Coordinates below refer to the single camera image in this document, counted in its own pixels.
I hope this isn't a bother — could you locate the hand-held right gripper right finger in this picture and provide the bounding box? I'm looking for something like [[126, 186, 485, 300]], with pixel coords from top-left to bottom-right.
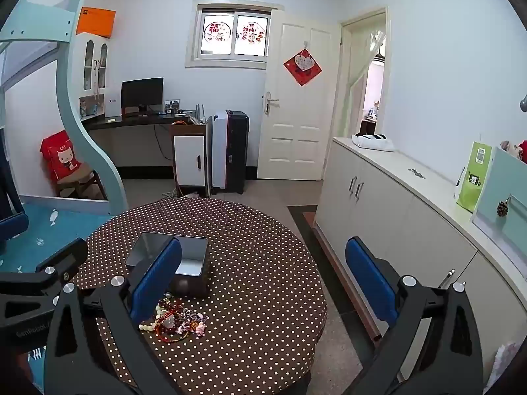
[[345, 236, 483, 395]]

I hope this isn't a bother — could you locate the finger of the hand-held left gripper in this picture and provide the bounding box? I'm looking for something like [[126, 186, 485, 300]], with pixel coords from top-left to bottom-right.
[[0, 181, 30, 243], [0, 238, 89, 296]]

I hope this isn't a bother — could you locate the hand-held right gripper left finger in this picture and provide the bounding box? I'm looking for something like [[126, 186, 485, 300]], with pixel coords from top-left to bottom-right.
[[43, 238, 182, 395]]

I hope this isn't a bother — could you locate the metal tin box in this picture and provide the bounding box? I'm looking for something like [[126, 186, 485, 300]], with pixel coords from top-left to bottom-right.
[[125, 231, 209, 297]]

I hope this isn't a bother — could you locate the pile of mixed jewelry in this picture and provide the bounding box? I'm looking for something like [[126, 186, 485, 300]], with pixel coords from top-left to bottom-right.
[[139, 292, 207, 343]]

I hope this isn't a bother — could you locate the teal fish print bedsheet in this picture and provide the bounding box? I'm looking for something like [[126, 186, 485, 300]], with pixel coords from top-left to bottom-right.
[[0, 203, 112, 395]]

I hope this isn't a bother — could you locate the white sideboard cabinet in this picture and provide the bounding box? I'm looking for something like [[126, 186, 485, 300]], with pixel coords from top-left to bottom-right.
[[314, 136, 527, 395]]

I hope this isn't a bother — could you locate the red cat print bag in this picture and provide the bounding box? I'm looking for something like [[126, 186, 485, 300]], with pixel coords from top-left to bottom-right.
[[40, 129, 83, 184]]

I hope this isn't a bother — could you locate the wooden chair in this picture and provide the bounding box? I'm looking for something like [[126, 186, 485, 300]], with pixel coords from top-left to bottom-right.
[[55, 165, 108, 200]]

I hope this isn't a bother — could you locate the brown polka dot tablecloth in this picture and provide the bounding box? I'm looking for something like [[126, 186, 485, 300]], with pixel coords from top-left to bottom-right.
[[72, 197, 329, 395]]

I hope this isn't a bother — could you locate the small cabinet with white door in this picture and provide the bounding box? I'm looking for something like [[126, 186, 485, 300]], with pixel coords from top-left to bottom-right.
[[170, 122, 208, 198]]

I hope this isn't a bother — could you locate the green paper bag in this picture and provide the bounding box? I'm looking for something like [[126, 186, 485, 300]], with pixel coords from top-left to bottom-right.
[[455, 142, 492, 213]]

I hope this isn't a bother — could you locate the folded white cloth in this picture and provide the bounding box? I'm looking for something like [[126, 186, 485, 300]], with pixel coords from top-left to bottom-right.
[[351, 133, 395, 151]]

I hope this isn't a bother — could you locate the white suitcase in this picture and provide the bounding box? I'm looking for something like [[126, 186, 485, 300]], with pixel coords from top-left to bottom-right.
[[211, 110, 230, 192]]

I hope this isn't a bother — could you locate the black suitcase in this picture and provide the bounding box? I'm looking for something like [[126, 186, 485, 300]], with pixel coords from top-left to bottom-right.
[[226, 110, 250, 195]]

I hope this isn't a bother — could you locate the dark top desk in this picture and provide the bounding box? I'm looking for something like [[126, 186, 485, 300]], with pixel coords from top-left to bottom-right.
[[80, 111, 207, 169]]

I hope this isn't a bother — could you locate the white box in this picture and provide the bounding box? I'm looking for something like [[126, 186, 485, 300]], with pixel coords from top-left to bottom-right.
[[104, 94, 123, 118]]

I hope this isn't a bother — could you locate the light blue board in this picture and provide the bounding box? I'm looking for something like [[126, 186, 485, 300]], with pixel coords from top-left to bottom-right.
[[471, 146, 527, 268]]

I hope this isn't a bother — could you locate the white hutch cabinet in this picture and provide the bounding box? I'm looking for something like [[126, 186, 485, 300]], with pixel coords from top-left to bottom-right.
[[68, 33, 112, 99]]

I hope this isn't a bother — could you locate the white panel door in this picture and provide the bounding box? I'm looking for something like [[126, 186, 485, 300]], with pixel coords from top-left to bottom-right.
[[257, 8, 342, 182]]

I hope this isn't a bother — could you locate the black computer monitor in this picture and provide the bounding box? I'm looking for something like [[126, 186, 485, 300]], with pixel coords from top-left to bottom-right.
[[121, 77, 164, 117]]

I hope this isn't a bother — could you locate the plush toy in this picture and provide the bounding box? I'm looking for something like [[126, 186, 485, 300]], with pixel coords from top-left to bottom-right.
[[500, 140, 527, 164]]

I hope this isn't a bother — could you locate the orange cardboard box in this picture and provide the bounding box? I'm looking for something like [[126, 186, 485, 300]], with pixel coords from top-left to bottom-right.
[[76, 7, 117, 39]]

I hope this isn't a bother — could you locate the red door decoration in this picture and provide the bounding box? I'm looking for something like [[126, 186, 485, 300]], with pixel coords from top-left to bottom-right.
[[283, 48, 322, 87]]

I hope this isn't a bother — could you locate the window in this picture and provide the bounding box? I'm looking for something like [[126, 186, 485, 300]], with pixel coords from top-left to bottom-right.
[[184, 0, 285, 70]]

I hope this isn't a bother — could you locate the red window decal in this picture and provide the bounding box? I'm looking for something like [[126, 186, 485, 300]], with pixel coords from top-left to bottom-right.
[[241, 20, 264, 44], [204, 22, 233, 42]]

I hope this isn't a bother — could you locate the teal bunk bed frame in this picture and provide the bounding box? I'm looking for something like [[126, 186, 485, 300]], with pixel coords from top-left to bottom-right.
[[0, 0, 129, 217]]

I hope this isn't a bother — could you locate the metal door handle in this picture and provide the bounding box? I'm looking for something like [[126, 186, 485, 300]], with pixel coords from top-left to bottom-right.
[[263, 91, 280, 116]]

